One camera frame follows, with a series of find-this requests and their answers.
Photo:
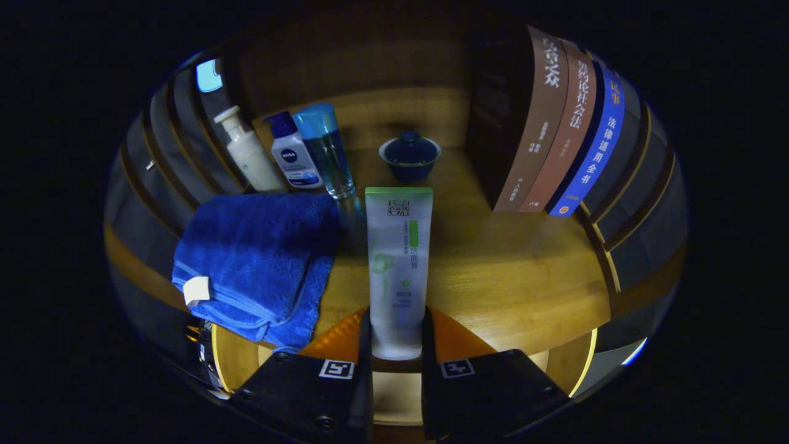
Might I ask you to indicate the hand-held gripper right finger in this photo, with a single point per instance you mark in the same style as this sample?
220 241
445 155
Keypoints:
487 394

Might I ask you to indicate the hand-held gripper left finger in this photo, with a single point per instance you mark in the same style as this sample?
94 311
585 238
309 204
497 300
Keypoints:
308 394

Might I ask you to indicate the white and green tube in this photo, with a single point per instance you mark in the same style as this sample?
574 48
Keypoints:
399 259

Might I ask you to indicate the wooden countertop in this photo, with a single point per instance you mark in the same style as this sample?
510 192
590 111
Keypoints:
493 265

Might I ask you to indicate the wooden cabinet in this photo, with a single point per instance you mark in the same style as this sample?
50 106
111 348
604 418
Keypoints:
400 68

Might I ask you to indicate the black device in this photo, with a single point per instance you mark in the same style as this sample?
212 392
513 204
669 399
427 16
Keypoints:
204 364

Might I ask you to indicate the blue folded towel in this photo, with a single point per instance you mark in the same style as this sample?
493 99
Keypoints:
259 259

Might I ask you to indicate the white bottle with blue cap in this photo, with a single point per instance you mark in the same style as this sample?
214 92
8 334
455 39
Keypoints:
294 160

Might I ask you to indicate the clear teal bottle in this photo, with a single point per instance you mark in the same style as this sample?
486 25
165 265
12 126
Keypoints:
327 154

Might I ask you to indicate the white pump bottle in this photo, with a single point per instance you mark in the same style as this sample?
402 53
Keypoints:
249 157

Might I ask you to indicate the blue lidded teacup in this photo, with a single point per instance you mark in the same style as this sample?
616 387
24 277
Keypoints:
410 161

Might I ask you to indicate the blue book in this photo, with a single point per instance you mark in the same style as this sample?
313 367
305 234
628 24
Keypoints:
595 154

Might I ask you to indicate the reddish brown book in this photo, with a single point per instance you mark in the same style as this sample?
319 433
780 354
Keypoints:
567 142

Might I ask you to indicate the dark brown book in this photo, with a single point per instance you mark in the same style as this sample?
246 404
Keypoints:
536 123

